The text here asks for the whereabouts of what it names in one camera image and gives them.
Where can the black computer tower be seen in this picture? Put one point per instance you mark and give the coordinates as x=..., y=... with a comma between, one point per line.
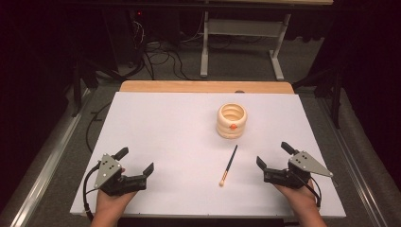
x=121, y=38

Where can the person's right hand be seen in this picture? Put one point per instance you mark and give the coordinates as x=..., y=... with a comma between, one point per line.
x=298, y=198

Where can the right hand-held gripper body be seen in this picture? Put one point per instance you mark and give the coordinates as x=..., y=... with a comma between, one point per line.
x=293, y=175

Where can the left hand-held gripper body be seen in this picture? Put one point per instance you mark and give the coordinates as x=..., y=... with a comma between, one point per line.
x=110, y=181

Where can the cream ribbed pen holder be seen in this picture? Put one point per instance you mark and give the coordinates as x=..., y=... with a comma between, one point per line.
x=231, y=124

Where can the metal floor rail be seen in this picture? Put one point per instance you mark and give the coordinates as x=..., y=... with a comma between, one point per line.
x=356, y=170
x=47, y=170

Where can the person's left hand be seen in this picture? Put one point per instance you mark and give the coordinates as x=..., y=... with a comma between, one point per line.
x=111, y=205

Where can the black pencil with cream tip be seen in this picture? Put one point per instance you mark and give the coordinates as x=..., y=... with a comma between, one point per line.
x=229, y=165

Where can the black stand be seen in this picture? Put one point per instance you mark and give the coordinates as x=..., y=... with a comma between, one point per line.
x=336, y=94
x=77, y=88

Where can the white metal desk frame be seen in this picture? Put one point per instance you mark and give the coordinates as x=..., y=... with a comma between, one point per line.
x=204, y=47

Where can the white table mat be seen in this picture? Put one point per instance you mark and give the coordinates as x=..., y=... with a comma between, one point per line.
x=176, y=132

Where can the wooden table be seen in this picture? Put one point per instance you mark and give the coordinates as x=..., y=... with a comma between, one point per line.
x=189, y=86

